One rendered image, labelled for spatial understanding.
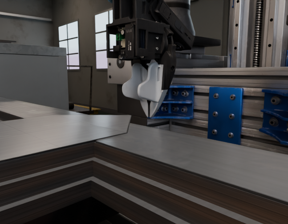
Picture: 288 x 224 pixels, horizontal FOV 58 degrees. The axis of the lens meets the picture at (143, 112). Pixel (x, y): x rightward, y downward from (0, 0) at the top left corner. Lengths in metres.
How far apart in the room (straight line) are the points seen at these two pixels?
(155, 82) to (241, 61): 0.39
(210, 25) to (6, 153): 3.88
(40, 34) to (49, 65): 7.39
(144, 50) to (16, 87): 0.86
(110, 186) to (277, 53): 0.58
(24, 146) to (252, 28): 0.67
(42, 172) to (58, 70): 1.03
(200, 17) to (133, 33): 3.80
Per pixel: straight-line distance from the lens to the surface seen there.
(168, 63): 0.41
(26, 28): 8.53
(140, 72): 0.45
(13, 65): 1.18
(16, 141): 0.29
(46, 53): 1.24
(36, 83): 1.22
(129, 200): 0.22
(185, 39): 0.48
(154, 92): 0.42
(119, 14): 0.42
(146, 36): 0.39
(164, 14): 0.44
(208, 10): 4.11
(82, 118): 0.40
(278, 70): 0.59
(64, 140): 0.28
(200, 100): 0.68
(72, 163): 0.26
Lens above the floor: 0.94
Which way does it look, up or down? 9 degrees down
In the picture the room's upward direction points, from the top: straight up
